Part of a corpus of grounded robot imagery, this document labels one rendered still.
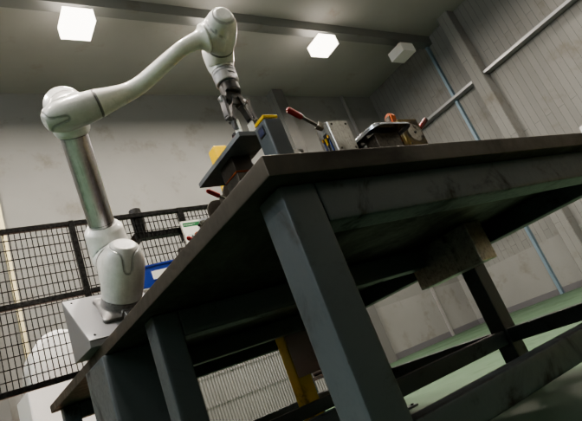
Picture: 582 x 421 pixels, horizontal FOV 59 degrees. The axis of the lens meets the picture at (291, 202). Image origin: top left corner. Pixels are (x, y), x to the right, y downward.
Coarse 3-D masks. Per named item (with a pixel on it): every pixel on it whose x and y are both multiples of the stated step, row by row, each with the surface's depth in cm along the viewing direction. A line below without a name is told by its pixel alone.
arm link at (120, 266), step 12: (120, 240) 194; (132, 240) 196; (108, 252) 189; (120, 252) 188; (132, 252) 190; (96, 264) 200; (108, 264) 188; (120, 264) 187; (132, 264) 189; (144, 264) 195; (108, 276) 188; (120, 276) 188; (132, 276) 190; (144, 276) 197; (108, 288) 189; (120, 288) 189; (132, 288) 191; (108, 300) 191; (120, 300) 191; (132, 300) 193
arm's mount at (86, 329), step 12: (72, 300) 201; (84, 300) 203; (72, 312) 193; (84, 312) 194; (96, 312) 195; (72, 324) 191; (84, 324) 186; (96, 324) 187; (108, 324) 188; (72, 336) 192; (84, 336) 181; (96, 336) 180; (108, 336) 181; (72, 348) 193; (84, 348) 182; (96, 348) 181; (84, 360) 193
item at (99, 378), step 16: (128, 352) 179; (144, 352) 182; (96, 368) 182; (112, 368) 174; (128, 368) 177; (144, 368) 179; (96, 384) 184; (112, 384) 172; (128, 384) 174; (144, 384) 177; (160, 384) 180; (96, 400) 187; (112, 400) 170; (128, 400) 172; (144, 400) 174; (160, 400) 177; (96, 416) 190; (112, 416) 172; (128, 416) 170; (144, 416) 172; (160, 416) 175
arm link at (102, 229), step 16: (48, 96) 178; (80, 128) 185; (64, 144) 187; (80, 144) 188; (80, 160) 190; (80, 176) 192; (96, 176) 195; (80, 192) 195; (96, 192) 196; (96, 208) 198; (96, 224) 200; (112, 224) 204; (96, 240) 201; (112, 240) 202; (96, 256) 201
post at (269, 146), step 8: (264, 120) 167; (272, 120) 168; (280, 120) 170; (256, 128) 171; (264, 128) 167; (272, 128) 167; (280, 128) 168; (264, 136) 168; (272, 136) 165; (280, 136) 167; (264, 144) 168; (272, 144) 165; (280, 144) 165; (288, 144) 167; (264, 152) 168; (272, 152) 165; (280, 152) 163; (288, 152) 165
